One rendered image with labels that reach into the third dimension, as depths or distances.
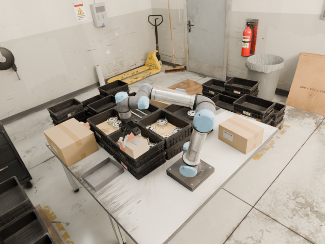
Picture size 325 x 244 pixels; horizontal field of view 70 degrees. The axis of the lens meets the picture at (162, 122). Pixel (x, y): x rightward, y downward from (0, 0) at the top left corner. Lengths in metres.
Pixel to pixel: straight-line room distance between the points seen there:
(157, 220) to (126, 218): 0.21
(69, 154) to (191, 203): 1.08
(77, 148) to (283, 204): 2.02
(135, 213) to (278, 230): 1.37
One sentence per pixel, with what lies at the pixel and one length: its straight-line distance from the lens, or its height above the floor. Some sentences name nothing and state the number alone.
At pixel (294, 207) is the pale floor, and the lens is 2.72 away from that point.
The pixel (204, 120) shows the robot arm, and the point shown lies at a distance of 1.28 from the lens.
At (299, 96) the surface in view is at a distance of 4.27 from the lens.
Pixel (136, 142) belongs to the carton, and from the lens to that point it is 1.52.
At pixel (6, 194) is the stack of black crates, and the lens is 2.58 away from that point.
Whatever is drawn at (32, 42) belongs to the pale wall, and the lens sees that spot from 4.85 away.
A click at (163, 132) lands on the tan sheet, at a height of 0.83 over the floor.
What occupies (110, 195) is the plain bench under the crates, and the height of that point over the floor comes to 0.70.
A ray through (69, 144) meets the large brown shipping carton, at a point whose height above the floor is 0.90.
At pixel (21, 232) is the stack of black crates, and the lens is 2.36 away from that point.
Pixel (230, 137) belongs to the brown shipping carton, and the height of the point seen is 0.79.
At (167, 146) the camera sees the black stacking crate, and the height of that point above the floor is 0.84.
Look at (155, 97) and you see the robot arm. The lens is 1.44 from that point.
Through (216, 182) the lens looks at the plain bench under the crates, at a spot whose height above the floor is 0.70.
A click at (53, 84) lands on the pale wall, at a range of 5.08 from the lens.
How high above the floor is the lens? 2.02
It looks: 33 degrees down
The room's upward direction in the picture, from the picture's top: 6 degrees counter-clockwise
